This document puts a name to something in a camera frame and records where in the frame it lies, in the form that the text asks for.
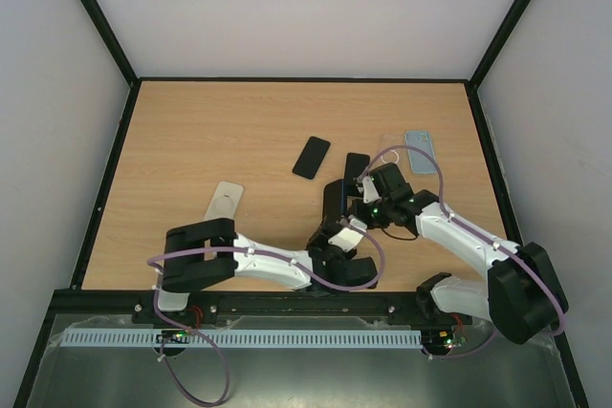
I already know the black phone from blue case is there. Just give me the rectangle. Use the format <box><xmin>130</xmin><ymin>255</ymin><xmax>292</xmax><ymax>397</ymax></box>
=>
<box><xmin>343</xmin><ymin>152</ymin><xmax>370</xmax><ymax>186</ymax></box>

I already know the clear phone case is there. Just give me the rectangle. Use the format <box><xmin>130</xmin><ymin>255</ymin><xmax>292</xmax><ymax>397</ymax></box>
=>
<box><xmin>378</xmin><ymin>134</ymin><xmax>407</xmax><ymax>168</ymax></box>

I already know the light blue phone case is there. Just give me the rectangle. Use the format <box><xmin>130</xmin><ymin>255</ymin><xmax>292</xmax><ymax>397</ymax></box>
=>
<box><xmin>404</xmin><ymin>131</ymin><xmax>436</xmax><ymax>175</ymax></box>

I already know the white phone face down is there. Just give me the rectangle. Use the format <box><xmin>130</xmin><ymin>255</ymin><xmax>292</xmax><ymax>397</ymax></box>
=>
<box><xmin>204</xmin><ymin>181</ymin><xmax>244</xmax><ymax>221</ymax></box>

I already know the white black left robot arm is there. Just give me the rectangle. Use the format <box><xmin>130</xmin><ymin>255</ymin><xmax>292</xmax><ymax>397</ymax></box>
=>
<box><xmin>147</xmin><ymin>218</ymin><xmax>384</xmax><ymax>312</ymax></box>

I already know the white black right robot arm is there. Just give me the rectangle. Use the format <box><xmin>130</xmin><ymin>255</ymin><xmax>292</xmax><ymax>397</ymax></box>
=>
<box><xmin>348</xmin><ymin>163</ymin><xmax>569</xmax><ymax>344</ymax></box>

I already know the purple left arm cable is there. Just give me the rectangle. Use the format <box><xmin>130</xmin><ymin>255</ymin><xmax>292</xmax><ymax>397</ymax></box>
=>
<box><xmin>145</xmin><ymin>224</ymin><xmax>386</xmax><ymax>407</ymax></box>

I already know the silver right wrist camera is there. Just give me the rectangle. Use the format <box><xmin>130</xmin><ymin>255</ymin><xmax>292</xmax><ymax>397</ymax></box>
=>
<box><xmin>357</xmin><ymin>175</ymin><xmax>381</xmax><ymax>204</ymax></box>

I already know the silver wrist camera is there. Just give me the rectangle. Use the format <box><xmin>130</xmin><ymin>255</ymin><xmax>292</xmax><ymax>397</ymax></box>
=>
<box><xmin>328</xmin><ymin>218</ymin><xmax>367</xmax><ymax>252</ymax></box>
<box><xmin>357</xmin><ymin>175</ymin><xmax>381</xmax><ymax>204</ymax></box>

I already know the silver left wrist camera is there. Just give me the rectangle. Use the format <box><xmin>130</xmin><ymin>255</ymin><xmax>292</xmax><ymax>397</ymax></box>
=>
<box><xmin>328</xmin><ymin>218</ymin><xmax>367</xmax><ymax>252</ymax></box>

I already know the white slotted cable duct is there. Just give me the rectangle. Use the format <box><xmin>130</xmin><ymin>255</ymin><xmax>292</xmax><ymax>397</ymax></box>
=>
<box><xmin>60</xmin><ymin>329</ymin><xmax>422</xmax><ymax>349</ymax></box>

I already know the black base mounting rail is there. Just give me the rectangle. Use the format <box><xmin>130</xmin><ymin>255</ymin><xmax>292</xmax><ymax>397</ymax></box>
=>
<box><xmin>47</xmin><ymin>289</ymin><xmax>473</xmax><ymax>330</ymax></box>

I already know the black enclosure frame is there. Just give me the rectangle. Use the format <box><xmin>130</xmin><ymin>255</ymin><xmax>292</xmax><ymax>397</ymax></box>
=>
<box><xmin>9</xmin><ymin>0</ymin><xmax>592</xmax><ymax>408</ymax></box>

